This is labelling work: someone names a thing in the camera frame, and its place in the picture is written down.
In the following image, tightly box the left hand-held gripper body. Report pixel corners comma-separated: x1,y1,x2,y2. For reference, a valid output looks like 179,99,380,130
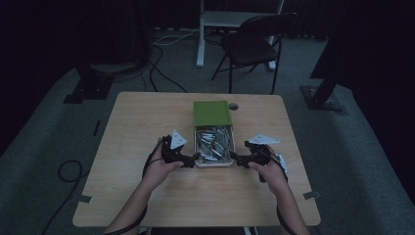
161,129,188,165

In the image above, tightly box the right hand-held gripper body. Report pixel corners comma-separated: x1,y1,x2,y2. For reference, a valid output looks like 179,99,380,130
242,132,281,168

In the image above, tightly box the white drawer tray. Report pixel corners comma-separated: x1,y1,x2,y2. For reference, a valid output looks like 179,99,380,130
194,125,236,168

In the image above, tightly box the green box sleeve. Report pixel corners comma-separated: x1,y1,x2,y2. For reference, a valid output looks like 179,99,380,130
192,100,233,127

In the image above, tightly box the person's left hand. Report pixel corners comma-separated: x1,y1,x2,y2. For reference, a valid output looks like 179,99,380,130
142,138,185,189

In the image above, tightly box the person's right hand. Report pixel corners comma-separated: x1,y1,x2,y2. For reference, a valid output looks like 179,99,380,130
249,146,289,197

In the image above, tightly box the pile of small grey pieces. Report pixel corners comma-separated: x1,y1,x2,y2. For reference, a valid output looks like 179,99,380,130
195,126,234,163

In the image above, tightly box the black stand base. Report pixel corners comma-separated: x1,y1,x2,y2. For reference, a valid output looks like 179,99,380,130
63,63,115,105

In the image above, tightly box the black folding chair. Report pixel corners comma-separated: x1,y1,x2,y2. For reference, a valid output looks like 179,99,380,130
210,12,300,96

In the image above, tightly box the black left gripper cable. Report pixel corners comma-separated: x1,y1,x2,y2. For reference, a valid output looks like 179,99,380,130
104,140,164,235

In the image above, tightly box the white cable label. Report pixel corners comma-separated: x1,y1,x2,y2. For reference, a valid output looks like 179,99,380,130
277,154,290,174

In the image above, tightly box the black stand with base plate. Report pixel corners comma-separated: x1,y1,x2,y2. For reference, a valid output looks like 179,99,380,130
300,0,348,114

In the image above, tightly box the white floor cable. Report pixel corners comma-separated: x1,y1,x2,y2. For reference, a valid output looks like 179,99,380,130
152,28,200,46

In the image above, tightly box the looped black floor cable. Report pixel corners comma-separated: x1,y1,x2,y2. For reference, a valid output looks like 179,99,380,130
40,160,91,235

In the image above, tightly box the white desk frame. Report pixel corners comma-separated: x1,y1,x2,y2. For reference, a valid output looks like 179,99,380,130
196,0,285,71

